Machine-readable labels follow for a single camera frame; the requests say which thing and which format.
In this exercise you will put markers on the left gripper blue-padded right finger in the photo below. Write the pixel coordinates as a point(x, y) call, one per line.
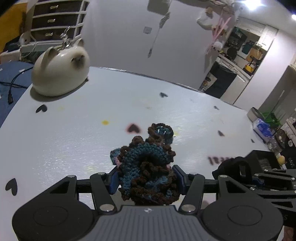
point(192, 188)

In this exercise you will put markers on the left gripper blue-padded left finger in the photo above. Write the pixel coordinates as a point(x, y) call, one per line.
point(103, 186)

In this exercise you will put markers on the blue brown crochet scrunchie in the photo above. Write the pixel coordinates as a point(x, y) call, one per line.
point(144, 168)

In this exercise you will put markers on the black fabric scrunchie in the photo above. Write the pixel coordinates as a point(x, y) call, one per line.
point(237, 168)

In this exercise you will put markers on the yellow ball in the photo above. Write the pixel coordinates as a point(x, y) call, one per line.
point(281, 160)

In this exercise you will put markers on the black storage box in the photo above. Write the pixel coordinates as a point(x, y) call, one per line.
point(261, 160)

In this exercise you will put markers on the blue tissue pack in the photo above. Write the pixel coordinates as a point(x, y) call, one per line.
point(262, 129)

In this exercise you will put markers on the green plant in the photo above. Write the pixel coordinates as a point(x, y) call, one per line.
point(271, 119)

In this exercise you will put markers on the grey round tin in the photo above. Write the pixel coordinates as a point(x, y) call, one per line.
point(254, 114)

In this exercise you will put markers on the white cat-shaped ceramic pot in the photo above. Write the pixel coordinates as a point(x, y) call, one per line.
point(59, 71)

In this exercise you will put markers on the white drawer cabinet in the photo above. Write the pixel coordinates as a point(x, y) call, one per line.
point(47, 20)

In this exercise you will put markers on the pink hanging wall decoration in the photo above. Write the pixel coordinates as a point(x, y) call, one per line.
point(217, 30)

